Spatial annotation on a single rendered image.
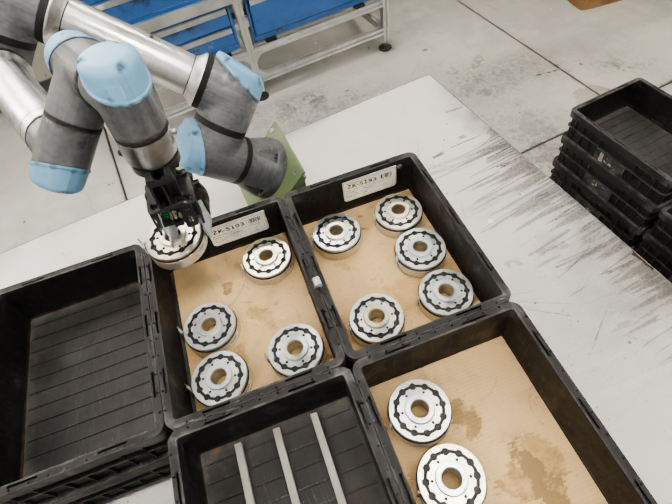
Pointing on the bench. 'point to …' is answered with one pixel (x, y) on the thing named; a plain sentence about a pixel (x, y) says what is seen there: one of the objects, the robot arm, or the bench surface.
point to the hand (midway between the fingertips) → (192, 231)
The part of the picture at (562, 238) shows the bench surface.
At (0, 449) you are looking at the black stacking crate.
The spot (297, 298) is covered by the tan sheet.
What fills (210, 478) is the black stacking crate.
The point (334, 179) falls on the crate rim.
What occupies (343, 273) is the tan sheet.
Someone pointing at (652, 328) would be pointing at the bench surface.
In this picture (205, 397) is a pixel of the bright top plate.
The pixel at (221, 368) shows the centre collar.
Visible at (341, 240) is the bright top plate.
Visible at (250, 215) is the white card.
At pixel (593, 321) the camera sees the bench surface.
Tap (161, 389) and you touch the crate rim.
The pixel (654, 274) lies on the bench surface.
